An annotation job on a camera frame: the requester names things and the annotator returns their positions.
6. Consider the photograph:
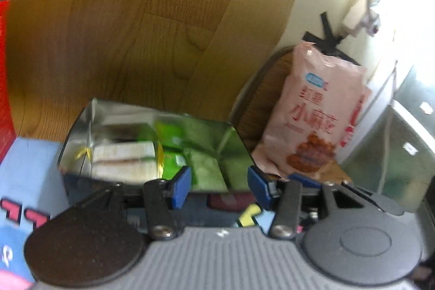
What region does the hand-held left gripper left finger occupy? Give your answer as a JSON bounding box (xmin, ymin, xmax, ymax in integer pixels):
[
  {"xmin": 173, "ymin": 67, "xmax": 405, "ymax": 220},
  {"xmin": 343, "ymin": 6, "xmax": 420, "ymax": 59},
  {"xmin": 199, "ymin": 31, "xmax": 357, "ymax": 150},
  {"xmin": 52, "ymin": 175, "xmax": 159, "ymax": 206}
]
[{"xmin": 70, "ymin": 166, "xmax": 192, "ymax": 242}]

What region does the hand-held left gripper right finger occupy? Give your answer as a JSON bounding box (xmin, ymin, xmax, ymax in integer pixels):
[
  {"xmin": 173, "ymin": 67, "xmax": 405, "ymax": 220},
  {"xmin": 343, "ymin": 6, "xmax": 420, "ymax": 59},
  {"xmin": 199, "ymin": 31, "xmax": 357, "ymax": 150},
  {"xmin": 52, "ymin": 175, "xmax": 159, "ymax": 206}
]
[{"xmin": 247, "ymin": 165, "xmax": 375, "ymax": 241}]

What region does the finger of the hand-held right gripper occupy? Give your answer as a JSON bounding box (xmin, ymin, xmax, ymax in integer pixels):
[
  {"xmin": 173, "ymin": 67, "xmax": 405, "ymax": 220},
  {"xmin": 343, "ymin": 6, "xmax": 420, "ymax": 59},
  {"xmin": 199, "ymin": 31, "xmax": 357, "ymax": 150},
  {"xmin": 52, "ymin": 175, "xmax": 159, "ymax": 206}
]
[{"xmin": 288, "ymin": 173, "xmax": 420, "ymax": 215}]

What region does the bright green snack packet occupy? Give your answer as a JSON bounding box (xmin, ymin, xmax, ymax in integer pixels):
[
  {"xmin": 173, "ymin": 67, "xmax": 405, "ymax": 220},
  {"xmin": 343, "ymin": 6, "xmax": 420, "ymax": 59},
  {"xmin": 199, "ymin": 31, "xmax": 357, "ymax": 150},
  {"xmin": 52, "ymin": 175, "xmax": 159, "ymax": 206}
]
[{"xmin": 159, "ymin": 150, "xmax": 191, "ymax": 181}]

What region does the pale green snack packet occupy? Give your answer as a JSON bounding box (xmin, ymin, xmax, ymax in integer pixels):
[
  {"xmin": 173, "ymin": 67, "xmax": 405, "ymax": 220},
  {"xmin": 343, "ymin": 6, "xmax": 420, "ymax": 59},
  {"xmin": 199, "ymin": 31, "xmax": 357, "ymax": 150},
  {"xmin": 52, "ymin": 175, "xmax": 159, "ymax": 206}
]
[{"xmin": 188, "ymin": 147, "xmax": 229, "ymax": 191}]

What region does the white snack packet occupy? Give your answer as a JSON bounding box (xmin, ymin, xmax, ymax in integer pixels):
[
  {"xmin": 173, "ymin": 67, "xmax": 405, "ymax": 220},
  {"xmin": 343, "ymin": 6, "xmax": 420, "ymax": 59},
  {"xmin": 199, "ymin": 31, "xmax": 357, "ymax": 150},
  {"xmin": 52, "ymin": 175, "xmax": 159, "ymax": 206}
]
[{"xmin": 91, "ymin": 140, "xmax": 160, "ymax": 182}]

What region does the black box with silver lining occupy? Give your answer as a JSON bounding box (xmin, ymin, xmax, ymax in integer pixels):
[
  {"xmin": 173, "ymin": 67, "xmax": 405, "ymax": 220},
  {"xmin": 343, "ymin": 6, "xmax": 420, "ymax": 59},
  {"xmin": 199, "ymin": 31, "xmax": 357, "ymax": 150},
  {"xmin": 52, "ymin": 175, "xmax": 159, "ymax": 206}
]
[{"xmin": 57, "ymin": 98, "xmax": 259, "ymax": 209}]

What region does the pink snack bag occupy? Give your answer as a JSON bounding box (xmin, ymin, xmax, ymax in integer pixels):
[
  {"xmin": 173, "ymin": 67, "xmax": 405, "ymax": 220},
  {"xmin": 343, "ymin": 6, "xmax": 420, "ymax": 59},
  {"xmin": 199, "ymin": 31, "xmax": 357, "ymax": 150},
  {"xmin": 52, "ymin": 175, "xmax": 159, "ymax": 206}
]
[{"xmin": 252, "ymin": 41, "xmax": 373, "ymax": 181}]

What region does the cartoon printed blanket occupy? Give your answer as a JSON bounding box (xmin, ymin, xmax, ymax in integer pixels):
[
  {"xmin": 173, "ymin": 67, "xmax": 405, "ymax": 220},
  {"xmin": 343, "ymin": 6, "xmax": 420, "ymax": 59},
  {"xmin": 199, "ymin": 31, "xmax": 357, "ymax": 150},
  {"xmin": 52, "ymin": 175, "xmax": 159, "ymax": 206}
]
[{"xmin": 0, "ymin": 136, "xmax": 276, "ymax": 290}]

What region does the wooden headboard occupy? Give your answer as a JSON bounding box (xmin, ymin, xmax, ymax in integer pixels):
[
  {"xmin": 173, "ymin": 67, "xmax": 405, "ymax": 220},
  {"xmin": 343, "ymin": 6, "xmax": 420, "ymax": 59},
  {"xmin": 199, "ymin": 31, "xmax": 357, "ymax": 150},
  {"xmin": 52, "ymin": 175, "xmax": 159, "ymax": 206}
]
[{"xmin": 0, "ymin": 0, "xmax": 321, "ymax": 155}]

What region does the red gift box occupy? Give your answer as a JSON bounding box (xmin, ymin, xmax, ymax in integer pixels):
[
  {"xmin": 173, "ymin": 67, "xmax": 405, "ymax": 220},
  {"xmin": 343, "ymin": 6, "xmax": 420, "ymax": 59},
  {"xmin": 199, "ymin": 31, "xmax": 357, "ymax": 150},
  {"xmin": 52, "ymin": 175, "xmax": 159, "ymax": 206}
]
[{"xmin": 0, "ymin": 0, "xmax": 16, "ymax": 162}]

